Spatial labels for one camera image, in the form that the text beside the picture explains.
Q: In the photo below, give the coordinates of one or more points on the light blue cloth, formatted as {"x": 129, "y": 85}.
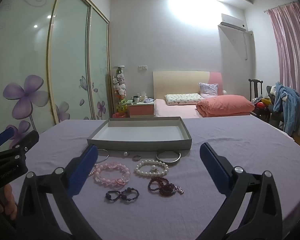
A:
{"x": 148, "y": 101}

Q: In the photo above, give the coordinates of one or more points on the thin silver bangle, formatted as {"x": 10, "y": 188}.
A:
{"x": 108, "y": 155}

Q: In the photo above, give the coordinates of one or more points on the purple tablecloth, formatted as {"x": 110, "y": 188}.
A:
{"x": 215, "y": 135}

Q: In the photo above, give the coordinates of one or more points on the wide silver cuff bangle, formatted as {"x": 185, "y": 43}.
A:
{"x": 168, "y": 163}

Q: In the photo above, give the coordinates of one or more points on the clear tube of plush toys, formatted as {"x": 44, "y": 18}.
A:
{"x": 119, "y": 87}

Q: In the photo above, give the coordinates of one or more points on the pink nightstand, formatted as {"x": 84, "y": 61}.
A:
{"x": 141, "y": 110}

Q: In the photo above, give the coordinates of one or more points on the red ball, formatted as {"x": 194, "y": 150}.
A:
{"x": 260, "y": 105}

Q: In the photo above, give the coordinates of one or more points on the beige and pink headboard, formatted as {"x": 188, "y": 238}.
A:
{"x": 175, "y": 82}

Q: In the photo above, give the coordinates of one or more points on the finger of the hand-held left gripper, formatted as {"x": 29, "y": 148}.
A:
{"x": 5, "y": 135}
{"x": 27, "y": 140}

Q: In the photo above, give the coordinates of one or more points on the pink curtain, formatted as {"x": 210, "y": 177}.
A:
{"x": 292, "y": 55}

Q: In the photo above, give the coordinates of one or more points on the white air conditioner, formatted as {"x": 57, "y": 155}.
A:
{"x": 232, "y": 21}

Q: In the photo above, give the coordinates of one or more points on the grey cardboard tray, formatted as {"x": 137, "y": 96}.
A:
{"x": 140, "y": 132}

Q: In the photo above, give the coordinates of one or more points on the folded salmon quilt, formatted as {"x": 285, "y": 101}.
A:
{"x": 225, "y": 105}

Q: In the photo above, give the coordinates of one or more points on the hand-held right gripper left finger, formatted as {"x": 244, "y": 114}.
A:
{"x": 83, "y": 170}

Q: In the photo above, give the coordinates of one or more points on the dark mug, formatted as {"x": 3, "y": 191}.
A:
{"x": 136, "y": 99}

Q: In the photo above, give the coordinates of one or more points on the floral sliding door wardrobe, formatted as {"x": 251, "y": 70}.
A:
{"x": 70, "y": 55}

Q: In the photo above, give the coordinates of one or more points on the bed with pink sheet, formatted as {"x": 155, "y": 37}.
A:
{"x": 175, "y": 108}

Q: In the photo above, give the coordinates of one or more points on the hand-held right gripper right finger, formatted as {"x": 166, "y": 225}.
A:
{"x": 212, "y": 165}

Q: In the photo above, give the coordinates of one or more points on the large pearl pendant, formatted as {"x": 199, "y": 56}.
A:
{"x": 155, "y": 169}

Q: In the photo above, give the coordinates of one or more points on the white patterned pillow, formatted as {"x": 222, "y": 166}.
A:
{"x": 182, "y": 99}

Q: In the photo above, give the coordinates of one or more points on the person's left hand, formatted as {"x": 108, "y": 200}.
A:
{"x": 7, "y": 202}

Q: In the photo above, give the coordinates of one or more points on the pale purple pillow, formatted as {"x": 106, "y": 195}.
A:
{"x": 208, "y": 89}

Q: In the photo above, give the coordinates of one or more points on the dark wooden chair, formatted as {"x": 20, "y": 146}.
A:
{"x": 255, "y": 82}

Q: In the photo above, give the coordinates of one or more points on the blue fleece garment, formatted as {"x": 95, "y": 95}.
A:
{"x": 290, "y": 105}

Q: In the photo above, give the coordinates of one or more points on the white wall socket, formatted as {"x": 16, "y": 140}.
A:
{"x": 142, "y": 67}

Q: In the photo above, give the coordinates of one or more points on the curtain rod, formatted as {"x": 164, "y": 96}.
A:
{"x": 277, "y": 7}

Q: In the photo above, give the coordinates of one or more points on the tissue box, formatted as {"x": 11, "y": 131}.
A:
{"x": 144, "y": 97}

